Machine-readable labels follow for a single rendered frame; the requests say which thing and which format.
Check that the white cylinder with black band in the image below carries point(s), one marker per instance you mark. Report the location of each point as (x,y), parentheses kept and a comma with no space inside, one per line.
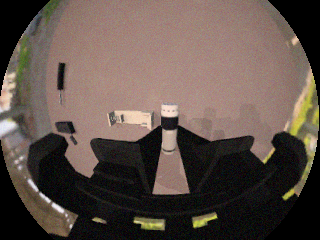
(169,119)

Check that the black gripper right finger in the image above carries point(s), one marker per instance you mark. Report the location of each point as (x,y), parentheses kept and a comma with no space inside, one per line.
(200,155)

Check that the black rectangular bar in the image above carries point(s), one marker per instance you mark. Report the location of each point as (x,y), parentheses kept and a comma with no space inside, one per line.
(64,126)

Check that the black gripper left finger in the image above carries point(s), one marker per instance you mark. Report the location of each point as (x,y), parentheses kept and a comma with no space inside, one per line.
(142,154)

